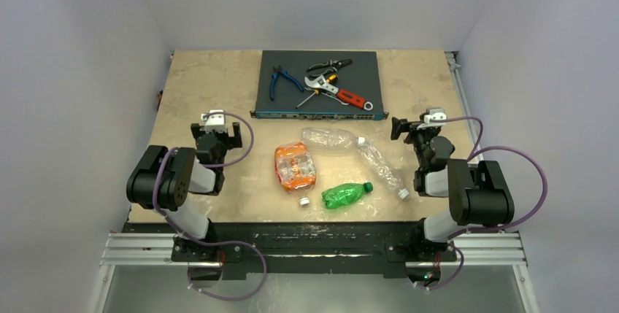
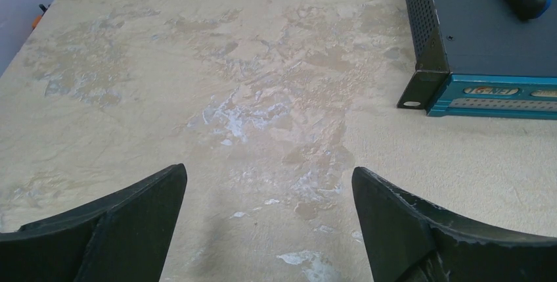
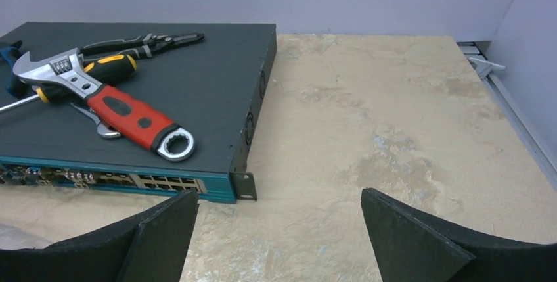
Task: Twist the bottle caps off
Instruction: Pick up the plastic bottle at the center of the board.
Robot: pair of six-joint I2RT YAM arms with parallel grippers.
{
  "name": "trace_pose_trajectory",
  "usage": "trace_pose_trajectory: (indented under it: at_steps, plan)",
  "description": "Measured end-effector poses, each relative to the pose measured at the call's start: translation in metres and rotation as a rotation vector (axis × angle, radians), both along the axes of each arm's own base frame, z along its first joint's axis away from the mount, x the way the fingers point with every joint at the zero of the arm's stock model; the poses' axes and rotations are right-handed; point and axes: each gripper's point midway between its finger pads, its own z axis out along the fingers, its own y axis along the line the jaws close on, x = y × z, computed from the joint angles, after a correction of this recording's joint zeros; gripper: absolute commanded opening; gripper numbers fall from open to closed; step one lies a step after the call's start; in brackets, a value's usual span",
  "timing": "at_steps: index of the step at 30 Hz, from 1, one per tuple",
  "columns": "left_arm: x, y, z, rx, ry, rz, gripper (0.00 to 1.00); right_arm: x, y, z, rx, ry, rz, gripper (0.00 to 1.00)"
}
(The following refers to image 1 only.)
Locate orange label plastic bottle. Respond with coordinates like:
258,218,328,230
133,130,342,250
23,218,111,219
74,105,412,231
274,142,317,193

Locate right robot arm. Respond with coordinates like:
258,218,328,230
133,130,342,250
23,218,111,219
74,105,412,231
391,112,515,260

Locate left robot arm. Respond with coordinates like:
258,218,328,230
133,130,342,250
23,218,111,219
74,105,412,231
126,122,242,261

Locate slim clear plastic bottle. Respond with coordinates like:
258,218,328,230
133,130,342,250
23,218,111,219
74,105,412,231
357,137,410,200

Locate large clear plastic bottle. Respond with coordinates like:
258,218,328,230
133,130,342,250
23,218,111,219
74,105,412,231
301,127,366,155

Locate green plastic bottle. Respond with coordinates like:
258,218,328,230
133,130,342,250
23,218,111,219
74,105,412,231
321,182,374,209

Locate yellow black screwdriver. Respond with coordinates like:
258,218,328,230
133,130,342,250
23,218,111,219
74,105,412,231
295,74,338,109

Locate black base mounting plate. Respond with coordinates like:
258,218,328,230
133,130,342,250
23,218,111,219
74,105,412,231
123,221,457,282

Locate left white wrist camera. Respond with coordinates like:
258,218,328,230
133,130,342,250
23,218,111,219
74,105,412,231
201,109,228,133

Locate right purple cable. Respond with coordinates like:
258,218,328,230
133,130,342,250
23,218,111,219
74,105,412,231
412,115,550,291

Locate red handled adjustable wrench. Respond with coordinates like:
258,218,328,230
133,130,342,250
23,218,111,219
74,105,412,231
324,84,374,111

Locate black network switch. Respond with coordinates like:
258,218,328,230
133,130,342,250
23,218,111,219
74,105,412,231
250,50,389,120

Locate blue handled pliers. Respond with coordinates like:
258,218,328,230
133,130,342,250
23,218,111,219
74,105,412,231
269,65,305,102

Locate black handled snips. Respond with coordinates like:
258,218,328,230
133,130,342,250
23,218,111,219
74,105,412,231
306,58,353,72

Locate aluminium frame rail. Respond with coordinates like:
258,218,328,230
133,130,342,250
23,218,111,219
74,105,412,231
99,233,527,266

